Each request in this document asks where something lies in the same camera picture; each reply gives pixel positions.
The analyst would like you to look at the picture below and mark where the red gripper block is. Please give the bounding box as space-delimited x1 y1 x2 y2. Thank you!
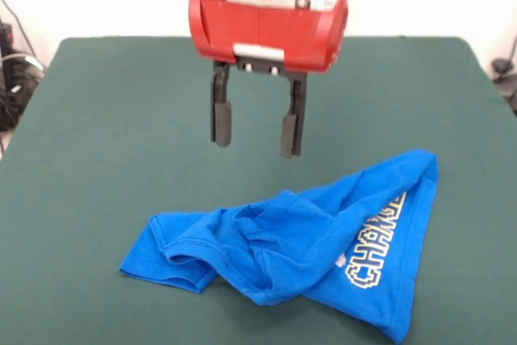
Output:
187 0 349 159

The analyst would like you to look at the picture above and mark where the blue printed shirt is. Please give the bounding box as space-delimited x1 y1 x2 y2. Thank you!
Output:
119 149 440 344

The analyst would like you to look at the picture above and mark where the dark green tablecloth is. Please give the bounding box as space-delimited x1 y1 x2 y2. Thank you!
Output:
0 36 517 345

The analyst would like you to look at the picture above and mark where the black cable bundle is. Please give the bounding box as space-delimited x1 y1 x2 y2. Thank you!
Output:
0 0 46 133

